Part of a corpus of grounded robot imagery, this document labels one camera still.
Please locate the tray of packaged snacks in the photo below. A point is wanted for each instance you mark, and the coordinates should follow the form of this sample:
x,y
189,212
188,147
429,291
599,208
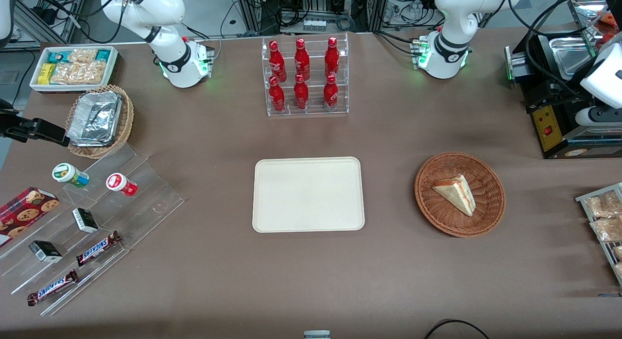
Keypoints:
x,y
605,254

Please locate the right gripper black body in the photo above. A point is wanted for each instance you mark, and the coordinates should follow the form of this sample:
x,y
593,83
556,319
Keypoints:
x,y
25,127

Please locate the red lid cup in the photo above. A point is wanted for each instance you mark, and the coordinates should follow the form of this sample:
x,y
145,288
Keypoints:
x,y
118,182

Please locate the red bottle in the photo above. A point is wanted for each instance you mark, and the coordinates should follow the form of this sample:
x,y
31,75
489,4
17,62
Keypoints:
x,y
331,93
332,58
302,61
277,97
276,62
301,94

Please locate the green lid cup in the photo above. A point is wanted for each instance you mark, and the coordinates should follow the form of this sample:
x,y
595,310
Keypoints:
x,y
65,173

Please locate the clear acrylic bottle rack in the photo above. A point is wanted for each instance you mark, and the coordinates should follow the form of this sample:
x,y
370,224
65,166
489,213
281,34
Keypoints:
x,y
313,110

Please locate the beige plastic tray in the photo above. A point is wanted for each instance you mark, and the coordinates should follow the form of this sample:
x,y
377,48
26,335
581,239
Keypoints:
x,y
308,194

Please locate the small grey device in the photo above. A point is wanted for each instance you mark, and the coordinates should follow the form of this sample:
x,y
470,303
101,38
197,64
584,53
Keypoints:
x,y
317,334

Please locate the steel tray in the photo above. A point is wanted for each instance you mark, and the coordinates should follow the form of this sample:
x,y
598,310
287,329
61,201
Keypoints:
x,y
585,16
571,55

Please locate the triangular wrapped sandwich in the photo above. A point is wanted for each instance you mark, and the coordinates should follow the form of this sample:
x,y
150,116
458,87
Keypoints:
x,y
457,193

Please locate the clear acrylic stepped shelf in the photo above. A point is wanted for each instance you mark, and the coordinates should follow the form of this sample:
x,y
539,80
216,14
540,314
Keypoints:
x,y
146,203

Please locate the brown wicker basket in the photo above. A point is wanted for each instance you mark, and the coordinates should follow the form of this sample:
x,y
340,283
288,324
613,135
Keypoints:
x,y
488,203

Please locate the black sealing machine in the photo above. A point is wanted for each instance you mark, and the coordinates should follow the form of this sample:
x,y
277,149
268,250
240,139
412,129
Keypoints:
x,y
559,106

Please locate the aluminium foil container stack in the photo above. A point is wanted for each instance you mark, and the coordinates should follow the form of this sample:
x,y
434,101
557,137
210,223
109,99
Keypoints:
x,y
95,118

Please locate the small black box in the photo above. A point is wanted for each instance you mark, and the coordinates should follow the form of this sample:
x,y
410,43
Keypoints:
x,y
85,220
45,251

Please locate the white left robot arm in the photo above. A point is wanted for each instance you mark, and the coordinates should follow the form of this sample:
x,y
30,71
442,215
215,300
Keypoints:
x,y
446,55

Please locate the Snickers bar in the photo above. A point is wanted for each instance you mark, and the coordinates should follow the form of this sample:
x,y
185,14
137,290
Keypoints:
x,y
97,248
52,287

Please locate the light wicker basket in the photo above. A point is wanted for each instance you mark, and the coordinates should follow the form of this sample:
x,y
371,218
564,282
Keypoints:
x,y
125,123

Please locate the grey power strip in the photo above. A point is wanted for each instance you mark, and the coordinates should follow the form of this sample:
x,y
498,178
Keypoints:
x,y
314,25

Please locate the white snack bin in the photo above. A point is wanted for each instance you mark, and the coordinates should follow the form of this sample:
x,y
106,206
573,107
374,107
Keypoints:
x,y
114,62

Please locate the yellow snack packet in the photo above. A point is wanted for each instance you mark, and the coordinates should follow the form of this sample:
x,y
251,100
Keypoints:
x,y
46,73

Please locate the red tartan cookie box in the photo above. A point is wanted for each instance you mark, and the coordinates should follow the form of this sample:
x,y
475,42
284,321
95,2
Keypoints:
x,y
24,213

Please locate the clear cracker bag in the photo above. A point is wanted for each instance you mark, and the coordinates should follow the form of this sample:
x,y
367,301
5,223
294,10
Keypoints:
x,y
80,73
82,56

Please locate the teal snack packet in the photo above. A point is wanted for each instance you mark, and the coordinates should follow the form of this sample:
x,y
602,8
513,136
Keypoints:
x,y
103,54
58,56

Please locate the clear nut snack bag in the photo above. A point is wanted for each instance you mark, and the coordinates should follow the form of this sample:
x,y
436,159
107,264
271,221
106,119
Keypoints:
x,y
607,229
619,271
603,204
618,252

